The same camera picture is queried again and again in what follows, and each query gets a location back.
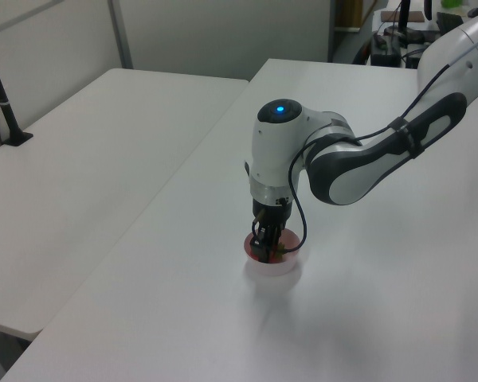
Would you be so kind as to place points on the brown desk pad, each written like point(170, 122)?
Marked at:
point(416, 16)

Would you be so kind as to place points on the red toy strawberry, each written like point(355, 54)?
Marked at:
point(280, 250)

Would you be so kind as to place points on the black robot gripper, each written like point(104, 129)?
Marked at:
point(271, 213)

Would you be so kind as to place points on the grey computer mouse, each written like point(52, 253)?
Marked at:
point(475, 12)

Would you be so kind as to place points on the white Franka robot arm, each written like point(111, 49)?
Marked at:
point(342, 175)

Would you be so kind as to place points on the black monitor stand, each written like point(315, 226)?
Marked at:
point(404, 28)

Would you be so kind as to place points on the pink plastic bowl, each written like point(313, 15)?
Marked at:
point(280, 266)

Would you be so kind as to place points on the black camera stand pole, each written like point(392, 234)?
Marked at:
point(2, 103)

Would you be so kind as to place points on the black electronics box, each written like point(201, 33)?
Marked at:
point(385, 49)

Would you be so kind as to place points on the green object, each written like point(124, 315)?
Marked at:
point(452, 3)

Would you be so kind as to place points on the black computer keyboard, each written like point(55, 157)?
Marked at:
point(448, 22)

